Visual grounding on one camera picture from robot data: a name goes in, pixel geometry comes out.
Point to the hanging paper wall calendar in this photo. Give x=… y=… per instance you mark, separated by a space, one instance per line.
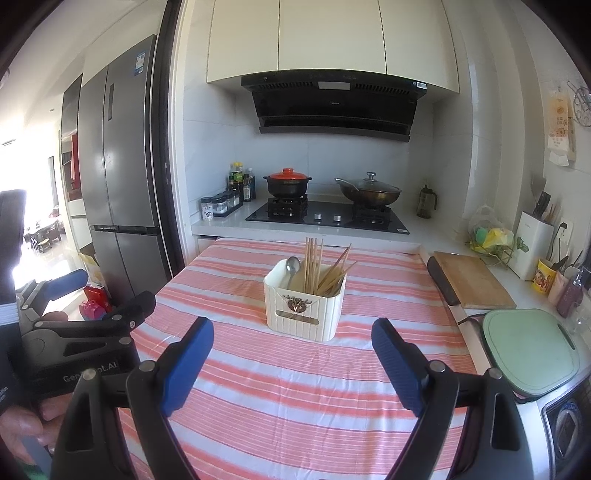
x=562 y=124

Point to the bunch of wooden chopsticks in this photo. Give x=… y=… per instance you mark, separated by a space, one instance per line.
x=314 y=263

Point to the black gas stove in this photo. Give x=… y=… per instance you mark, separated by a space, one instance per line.
x=323 y=217

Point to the yellow printed cup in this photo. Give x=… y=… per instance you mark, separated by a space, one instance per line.
x=545 y=277

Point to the clear bag yellow green contents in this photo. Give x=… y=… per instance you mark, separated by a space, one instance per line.
x=489 y=237

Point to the grey refrigerator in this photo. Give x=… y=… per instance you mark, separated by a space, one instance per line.
x=120 y=161

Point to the white knife block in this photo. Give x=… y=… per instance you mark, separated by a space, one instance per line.
x=531 y=249

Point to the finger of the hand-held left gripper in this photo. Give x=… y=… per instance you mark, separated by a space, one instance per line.
x=134 y=311
x=67 y=285

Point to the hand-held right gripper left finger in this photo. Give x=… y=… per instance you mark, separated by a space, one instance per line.
x=187 y=369

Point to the cream plastic utensil holder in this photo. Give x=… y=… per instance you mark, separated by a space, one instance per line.
x=304 y=318

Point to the purple bottle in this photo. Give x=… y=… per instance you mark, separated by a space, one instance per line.
x=571 y=295

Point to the wooden living room furniture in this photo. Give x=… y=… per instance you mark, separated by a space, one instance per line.
x=44 y=235

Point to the white wall cabinets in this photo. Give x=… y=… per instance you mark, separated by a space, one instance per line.
x=332 y=37

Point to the metal spoon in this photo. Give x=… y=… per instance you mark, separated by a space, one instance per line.
x=292 y=265

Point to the red hanging cloth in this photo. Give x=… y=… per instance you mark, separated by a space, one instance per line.
x=74 y=157

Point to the wok with glass lid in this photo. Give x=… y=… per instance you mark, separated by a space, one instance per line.
x=369 y=194

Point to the black pot red lid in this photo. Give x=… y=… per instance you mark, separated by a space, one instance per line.
x=286 y=184

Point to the pink white striped tablecloth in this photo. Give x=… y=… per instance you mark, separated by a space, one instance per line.
x=277 y=392

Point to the dark sauce bottle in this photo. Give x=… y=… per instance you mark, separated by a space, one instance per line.
x=249 y=187

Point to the silver kitchen appliance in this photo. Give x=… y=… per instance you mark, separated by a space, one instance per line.
x=568 y=429

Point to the clear spice jar rack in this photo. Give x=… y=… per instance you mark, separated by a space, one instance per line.
x=228 y=203

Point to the black range hood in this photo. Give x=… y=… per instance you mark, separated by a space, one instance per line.
x=332 y=106

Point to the pink cup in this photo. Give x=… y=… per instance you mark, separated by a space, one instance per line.
x=559 y=288

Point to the wooden cutting board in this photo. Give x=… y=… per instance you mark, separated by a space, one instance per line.
x=480 y=281

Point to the person's left hand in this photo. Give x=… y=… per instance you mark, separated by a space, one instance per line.
x=27 y=429

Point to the wall socket with plug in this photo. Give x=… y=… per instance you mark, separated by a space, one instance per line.
x=563 y=231

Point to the red gift box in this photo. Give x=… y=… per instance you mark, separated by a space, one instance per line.
x=97 y=293

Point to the yellow white carton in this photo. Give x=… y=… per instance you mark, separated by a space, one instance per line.
x=90 y=267

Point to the yellow-cap sauce bottle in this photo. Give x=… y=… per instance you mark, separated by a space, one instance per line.
x=237 y=180

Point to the dark glass pitcher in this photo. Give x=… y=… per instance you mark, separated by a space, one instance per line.
x=426 y=203

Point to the white-label glass jar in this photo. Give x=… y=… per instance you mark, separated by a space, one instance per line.
x=207 y=210

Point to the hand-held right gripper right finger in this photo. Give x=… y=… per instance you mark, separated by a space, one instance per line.
x=399 y=369

